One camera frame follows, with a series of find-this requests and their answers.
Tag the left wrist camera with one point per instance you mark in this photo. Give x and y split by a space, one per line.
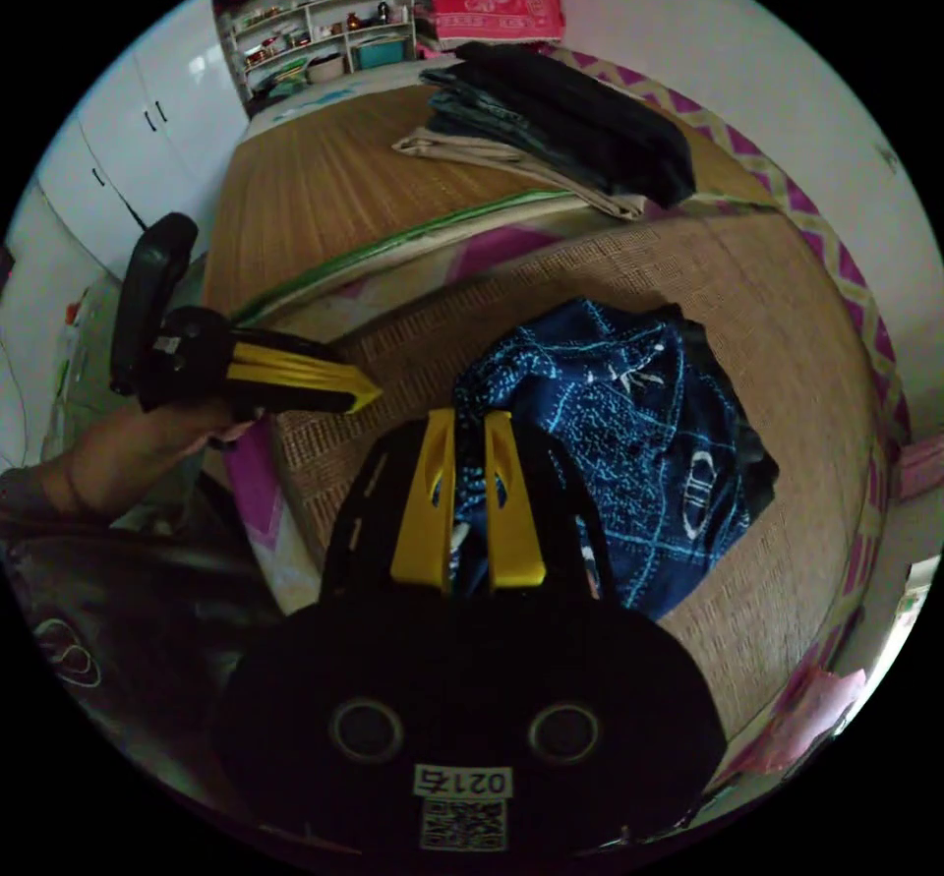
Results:
151 286

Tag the person's left forearm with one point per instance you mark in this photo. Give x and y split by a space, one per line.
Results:
33 496

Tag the person's body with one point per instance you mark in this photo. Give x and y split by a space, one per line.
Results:
133 610

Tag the bed with woven mat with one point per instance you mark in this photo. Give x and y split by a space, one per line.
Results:
782 374

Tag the pile of clothes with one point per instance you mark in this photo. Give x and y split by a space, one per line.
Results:
568 124

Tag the person's left hand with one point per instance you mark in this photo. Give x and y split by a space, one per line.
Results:
140 448

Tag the blue patterned shirt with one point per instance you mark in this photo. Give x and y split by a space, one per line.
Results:
634 448

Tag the white open shelf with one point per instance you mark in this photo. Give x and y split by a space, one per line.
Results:
324 24

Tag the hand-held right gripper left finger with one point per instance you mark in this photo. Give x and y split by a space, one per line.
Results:
422 515

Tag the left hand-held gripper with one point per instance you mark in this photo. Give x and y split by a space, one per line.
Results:
188 363

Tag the white cupboard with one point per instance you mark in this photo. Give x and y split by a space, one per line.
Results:
147 146

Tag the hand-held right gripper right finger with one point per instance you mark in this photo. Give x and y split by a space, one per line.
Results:
515 522

